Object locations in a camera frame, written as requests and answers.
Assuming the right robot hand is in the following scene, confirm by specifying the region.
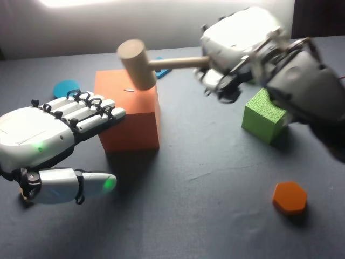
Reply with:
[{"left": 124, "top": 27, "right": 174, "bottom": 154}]
[{"left": 193, "top": 6, "right": 284, "bottom": 105}]

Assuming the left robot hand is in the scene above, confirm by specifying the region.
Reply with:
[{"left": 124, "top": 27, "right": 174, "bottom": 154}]
[{"left": 0, "top": 90, "right": 127, "bottom": 206}]

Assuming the large orange foam block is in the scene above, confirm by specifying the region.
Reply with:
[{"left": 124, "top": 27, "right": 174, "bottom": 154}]
[{"left": 94, "top": 69, "right": 161, "bottom": 154}]

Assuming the wooden mallet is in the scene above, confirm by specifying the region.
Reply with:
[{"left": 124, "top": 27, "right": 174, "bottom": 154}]
[{"left": 116, "top": 38, "right": 211, "bottom": 91}]

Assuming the blue round disc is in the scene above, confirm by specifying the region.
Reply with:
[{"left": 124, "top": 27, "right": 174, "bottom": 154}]
[{"left": 52, "top": 79, "right": 82, "bottom": 99}]

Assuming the blue square four-hole block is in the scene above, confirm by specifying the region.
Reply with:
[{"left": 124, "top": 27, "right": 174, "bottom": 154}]
[{"left": 154, "top": 56, "right": 174, "bottom": 79}]

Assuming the orange hexagon piece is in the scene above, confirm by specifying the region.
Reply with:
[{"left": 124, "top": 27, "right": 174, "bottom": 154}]
[{"left": 272, "top": 181, "right": 308, "bottom": 216}]

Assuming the green textured foam cube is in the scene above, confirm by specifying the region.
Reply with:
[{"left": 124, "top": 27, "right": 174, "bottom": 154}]
[{"left": 240, "top": 88, "right": 288, "bottom": 146}]

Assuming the grey table cloth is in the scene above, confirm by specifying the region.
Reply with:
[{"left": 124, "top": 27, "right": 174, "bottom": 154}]
[{"left": 0, "top": 36, "right": 345, "bottom": 259}]

